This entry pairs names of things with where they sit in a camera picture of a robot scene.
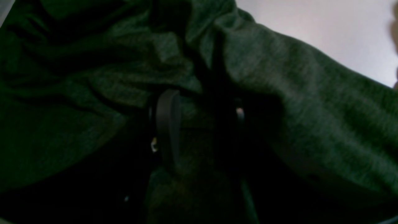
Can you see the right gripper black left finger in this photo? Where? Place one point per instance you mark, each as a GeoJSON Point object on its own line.
{"type": "Point", "coordinates": [110, 185]}

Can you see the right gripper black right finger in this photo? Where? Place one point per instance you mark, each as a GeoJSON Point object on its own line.
{"type": "Point", "coordinates": [280, 185]}

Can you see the dark green t-shirt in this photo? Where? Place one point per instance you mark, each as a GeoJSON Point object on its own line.
{"type": "Point", "coordinates": [76, 73]}

